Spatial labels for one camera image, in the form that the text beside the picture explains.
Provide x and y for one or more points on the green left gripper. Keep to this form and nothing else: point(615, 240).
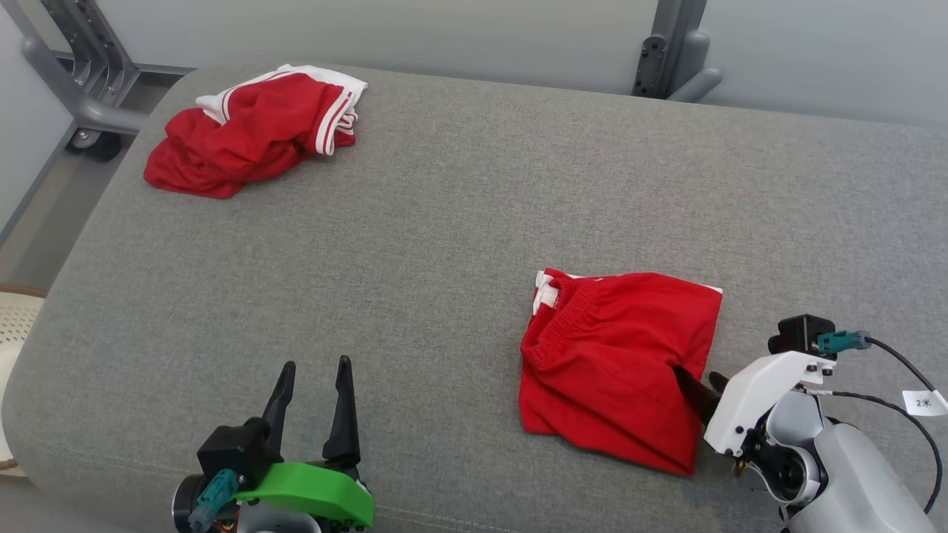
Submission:
point(318, 492)

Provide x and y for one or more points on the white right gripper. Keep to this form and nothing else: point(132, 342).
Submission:
point(748, 400)

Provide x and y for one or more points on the red shorts white trim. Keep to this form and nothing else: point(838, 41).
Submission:
point(615, 355)

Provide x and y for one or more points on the red basketball jersey white trim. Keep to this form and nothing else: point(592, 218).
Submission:
point(252, 133)

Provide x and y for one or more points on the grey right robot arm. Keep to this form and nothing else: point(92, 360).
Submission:
point(859, 474)

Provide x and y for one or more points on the black round left gripper motor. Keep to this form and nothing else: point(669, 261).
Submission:
point(185, 507)

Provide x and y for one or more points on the grey fabric sofa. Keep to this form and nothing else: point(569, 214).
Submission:
point(415, 296)

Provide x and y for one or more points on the black caster wheel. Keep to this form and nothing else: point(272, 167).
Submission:
point(100, 146)

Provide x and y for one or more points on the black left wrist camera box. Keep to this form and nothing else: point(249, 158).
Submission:
point(233, 448)

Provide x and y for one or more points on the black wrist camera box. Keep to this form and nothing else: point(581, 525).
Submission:
point(233, 448)
point(800, 333)

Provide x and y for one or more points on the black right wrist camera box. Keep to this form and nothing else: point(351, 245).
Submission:
point(800, 333)

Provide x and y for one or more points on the grey metal post with bracket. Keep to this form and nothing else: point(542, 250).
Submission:
point(678, 44)

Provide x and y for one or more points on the grey metal stand frame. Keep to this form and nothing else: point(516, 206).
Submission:
point(89, 111)

